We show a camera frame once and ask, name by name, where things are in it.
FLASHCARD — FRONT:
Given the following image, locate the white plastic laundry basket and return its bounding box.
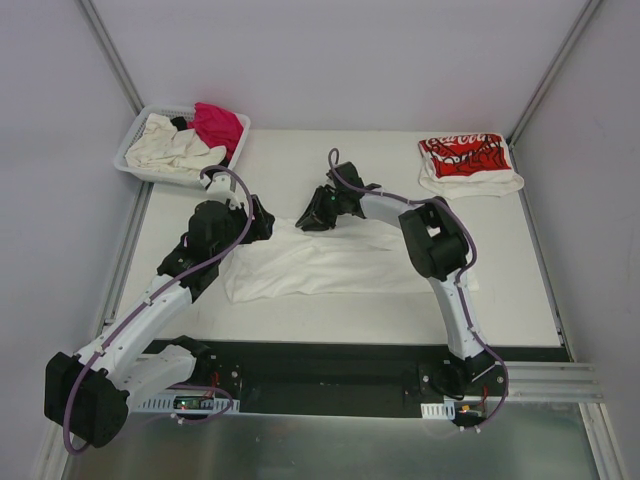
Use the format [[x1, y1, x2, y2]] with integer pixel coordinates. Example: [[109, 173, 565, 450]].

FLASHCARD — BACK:
[[114, 102, 250, 190]]

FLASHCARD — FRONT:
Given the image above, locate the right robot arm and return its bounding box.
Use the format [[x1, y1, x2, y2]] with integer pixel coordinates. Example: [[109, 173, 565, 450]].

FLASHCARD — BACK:
[[296, 162, 496, 400]]

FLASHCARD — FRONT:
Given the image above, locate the plain white t-shirt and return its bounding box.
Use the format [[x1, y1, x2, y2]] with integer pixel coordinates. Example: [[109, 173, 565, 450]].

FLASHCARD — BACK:
[[222, 216, 482, 304]]

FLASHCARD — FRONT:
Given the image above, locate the pink garment in basket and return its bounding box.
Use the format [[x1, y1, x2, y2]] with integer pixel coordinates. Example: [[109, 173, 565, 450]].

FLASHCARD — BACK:
[[191, 102, 244, 154]]

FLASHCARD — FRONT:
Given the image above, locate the aluminium extrusion rail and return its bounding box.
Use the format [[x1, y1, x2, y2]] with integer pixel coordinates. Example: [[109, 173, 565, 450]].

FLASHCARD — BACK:
[[499, 362, 604, 401], [71, 349, 95, 365]]

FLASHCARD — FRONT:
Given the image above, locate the aluminium frame post left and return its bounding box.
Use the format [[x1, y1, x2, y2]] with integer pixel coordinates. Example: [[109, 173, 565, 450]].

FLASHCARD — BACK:
[[75, 0, 144, 114]]

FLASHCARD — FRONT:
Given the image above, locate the black garment in basket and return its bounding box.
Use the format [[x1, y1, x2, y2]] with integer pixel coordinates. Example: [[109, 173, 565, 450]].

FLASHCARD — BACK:
[[170, 116, 188, 131]]

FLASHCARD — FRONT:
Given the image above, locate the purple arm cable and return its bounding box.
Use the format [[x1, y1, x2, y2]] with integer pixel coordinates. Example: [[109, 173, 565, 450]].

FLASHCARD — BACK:
[[61, 165, 257, 455], [326, 147, 510, 441]]

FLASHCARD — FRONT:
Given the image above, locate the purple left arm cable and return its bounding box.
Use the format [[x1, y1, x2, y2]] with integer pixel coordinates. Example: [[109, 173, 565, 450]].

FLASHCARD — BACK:
[[61, 165, 257, 455]]

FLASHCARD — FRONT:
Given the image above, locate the cream shirt in basket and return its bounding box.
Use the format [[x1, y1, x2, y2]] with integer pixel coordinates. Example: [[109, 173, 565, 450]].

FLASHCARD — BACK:
[[125, 113, 227, 177]]

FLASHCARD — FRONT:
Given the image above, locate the aluminium frame post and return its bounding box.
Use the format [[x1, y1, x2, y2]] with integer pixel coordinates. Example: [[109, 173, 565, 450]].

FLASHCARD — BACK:
[[507, 0, 605, 149], [75, 0, 144, 114]]

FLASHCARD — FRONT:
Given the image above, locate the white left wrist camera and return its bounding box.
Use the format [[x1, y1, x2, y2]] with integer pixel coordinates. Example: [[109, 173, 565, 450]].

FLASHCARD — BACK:
[[200, 171, 239, 208]]

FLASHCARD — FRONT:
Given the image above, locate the left white cable duct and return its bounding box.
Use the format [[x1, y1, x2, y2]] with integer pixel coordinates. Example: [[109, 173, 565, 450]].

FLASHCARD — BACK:
[[133, 393, 240, 415]]

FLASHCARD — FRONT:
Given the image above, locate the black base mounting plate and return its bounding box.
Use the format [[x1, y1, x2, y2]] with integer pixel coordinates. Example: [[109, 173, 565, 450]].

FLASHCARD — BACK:
[[149, 337, 509, 419]]

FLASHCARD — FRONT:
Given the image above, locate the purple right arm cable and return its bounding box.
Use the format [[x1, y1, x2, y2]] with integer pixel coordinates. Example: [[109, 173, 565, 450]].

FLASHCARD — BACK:
[[326, 147, 510, 441]]

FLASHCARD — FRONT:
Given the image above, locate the aluminium extrusion rail right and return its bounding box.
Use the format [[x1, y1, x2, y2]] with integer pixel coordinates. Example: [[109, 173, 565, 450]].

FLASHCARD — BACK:
[[499, 362, 604, 401]]

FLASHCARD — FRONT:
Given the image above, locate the white cable duct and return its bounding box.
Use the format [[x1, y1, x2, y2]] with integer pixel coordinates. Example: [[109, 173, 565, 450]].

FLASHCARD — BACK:
[[133, 393, 240, 415], [420, 402, 456, 421]]

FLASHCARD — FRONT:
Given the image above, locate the aluminium frame post right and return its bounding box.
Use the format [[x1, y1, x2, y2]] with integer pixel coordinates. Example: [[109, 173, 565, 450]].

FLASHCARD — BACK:
[[507, 0, 605, 149]]

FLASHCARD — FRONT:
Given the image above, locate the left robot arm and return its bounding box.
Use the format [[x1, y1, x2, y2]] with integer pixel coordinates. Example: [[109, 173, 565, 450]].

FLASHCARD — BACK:
[[44, 194, 275, 455]]

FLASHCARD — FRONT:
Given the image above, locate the right white cable duct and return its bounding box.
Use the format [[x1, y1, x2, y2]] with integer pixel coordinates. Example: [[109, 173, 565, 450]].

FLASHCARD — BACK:
[[420, 402, 456, 421]]

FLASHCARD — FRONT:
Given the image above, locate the aluminium extrusion rail left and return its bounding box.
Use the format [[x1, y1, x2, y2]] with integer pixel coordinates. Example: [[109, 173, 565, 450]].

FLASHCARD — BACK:
[[71, 349, 95, 365]]

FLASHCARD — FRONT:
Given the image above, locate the folded Coca-Cola print t-shirt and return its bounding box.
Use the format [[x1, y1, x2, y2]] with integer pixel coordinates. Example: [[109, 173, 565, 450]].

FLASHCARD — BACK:
[[418, 133, 524, 200]]

